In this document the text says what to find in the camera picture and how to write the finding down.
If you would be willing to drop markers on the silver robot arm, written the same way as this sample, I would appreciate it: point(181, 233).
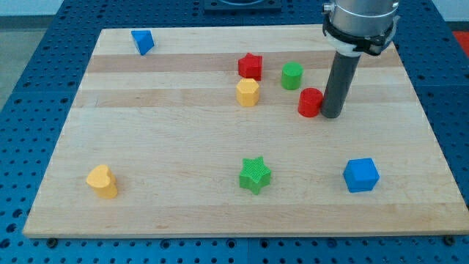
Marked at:
point(354, 27)

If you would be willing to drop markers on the blue cube block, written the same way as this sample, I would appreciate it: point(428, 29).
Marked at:
point(361, 175)

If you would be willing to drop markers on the wooden board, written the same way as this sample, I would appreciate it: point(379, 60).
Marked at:
point(170, 128)

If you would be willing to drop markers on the yellow hexagon block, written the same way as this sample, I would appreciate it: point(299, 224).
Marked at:
point(247, 92)

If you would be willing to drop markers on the green star block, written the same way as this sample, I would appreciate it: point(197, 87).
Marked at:
point(254, 175)

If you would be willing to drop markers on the red star block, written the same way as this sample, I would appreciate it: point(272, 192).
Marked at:
point(250, 66)

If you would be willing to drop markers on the green cylinder block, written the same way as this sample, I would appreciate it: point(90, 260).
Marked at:
point(291, 75)

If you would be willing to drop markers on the red cylinder block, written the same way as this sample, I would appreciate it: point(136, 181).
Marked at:
point(310, 102)

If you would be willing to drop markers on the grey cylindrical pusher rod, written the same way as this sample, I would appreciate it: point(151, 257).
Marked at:
point(339, 81)

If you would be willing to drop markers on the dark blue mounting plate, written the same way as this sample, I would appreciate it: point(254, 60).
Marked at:
point(241, 5)

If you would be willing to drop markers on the blue triangular prism block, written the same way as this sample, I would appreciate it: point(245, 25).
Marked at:
point(143, 40)

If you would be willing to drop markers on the yellow heart block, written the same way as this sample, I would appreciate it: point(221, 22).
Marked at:
point(103, 182)

